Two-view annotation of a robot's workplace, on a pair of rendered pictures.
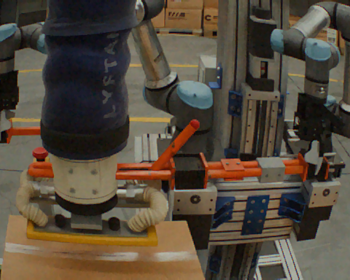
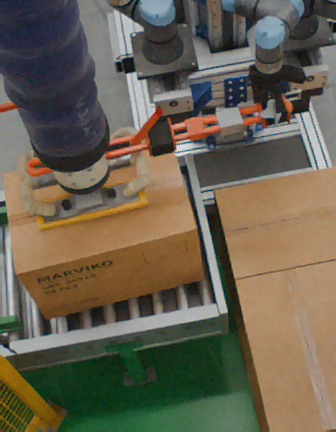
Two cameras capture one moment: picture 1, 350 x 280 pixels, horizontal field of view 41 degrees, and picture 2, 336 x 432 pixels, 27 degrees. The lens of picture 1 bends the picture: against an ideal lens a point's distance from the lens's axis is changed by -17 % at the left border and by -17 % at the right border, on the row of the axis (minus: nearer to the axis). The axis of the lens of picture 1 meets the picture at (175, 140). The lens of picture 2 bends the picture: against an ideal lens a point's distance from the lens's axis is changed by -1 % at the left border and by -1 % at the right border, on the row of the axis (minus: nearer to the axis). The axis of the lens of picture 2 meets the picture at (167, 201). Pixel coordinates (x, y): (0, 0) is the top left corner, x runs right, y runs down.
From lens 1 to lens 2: 1.14 m
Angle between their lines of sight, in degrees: 35
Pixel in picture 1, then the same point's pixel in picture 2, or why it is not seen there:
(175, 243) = (162, 166)
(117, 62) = (88, 108)
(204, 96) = (166, 14)
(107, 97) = (88, 130)
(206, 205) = (184, 105)
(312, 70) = (261, 55)
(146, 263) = not seen: hidden behind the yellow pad
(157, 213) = (142, 182)
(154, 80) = not seen: outside the picture
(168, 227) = not seen: hidden behind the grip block
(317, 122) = (271, 89)
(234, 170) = (197, 134)
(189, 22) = not seen: outside the picture
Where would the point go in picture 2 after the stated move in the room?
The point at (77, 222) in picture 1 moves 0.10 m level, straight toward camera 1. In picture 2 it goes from (82, 205) to (89, 233)
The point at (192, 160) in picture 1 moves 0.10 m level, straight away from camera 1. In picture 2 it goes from (162, 127) to (161, 101)
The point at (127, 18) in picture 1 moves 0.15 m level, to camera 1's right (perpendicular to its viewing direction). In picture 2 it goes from (86, 78) to (146, 71)
